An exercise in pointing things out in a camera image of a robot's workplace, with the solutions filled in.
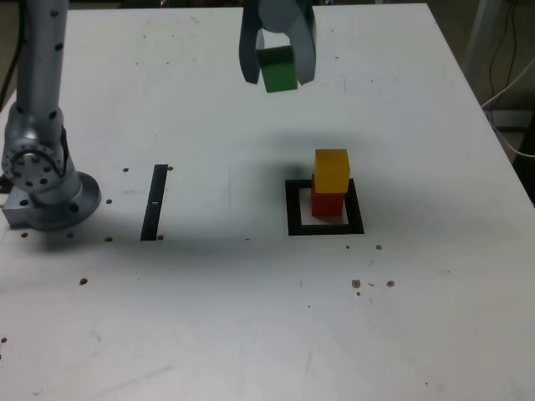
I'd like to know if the green cube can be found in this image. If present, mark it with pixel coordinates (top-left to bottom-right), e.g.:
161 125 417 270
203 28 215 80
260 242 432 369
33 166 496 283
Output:
255 44 299 94

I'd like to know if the black background cable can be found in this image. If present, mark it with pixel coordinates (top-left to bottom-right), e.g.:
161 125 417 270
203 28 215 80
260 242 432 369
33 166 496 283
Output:
487 0 522 99

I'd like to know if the black tape square outline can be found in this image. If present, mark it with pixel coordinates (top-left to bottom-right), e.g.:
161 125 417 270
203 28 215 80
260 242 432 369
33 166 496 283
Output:
284 178 365 236

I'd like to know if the white background cable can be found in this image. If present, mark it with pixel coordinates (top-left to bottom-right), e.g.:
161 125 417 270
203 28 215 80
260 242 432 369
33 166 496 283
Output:
480 56 535 160

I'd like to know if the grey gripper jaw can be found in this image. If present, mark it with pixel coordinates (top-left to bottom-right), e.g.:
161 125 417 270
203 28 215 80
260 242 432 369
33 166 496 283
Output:
237 0 265 86
257 0 318 87

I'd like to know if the black tape strip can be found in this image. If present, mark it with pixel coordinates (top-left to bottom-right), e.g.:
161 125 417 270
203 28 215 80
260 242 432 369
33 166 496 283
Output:
140 164 169 242

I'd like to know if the red cube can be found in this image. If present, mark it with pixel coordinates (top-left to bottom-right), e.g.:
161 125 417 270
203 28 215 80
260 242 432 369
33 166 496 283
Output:
310 174 346 218

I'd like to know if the yellow cube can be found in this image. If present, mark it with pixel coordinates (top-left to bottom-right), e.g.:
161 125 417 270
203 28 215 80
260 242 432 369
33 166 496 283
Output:
313 148 351 194

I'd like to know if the white background post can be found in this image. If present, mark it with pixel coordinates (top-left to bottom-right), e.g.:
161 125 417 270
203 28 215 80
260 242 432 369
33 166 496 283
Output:
462 0 509 91

